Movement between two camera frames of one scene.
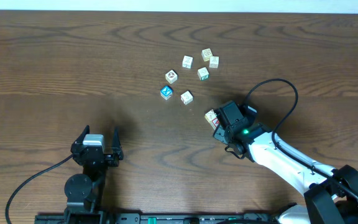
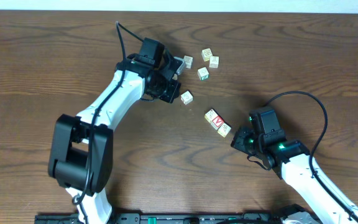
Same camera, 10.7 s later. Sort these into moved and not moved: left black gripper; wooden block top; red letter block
Moved: left black gripper
Not moved: wooden block top; red letter block
